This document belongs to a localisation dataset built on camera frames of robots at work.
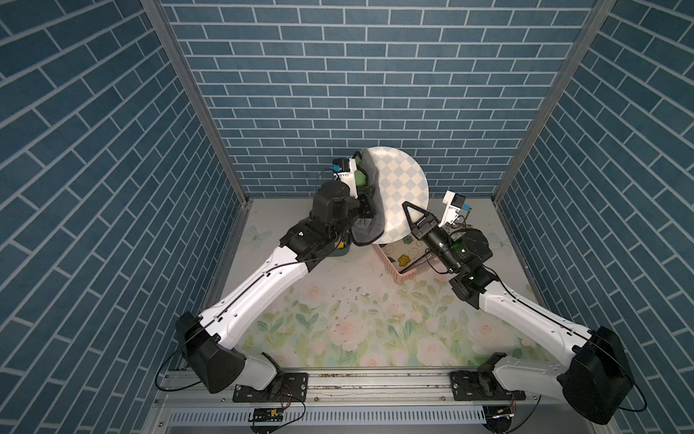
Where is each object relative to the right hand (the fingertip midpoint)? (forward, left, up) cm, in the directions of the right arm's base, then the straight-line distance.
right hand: (407, 206), depth 66 cm
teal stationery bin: (+9, +20, -36) cm, 42 cm away
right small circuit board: (-37, -28, -40) cm, 61 cm away
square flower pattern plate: (+11, -4, -35) cm, 37 cm away
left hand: (+4, +6, +2) cm, 7 cm away
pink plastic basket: (0, -3, -34) cm, 34 cm away
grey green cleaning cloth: (-5, +9, -5) cm, 12 cm away
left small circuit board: (-41, +33, -42) cm, 67 cm away
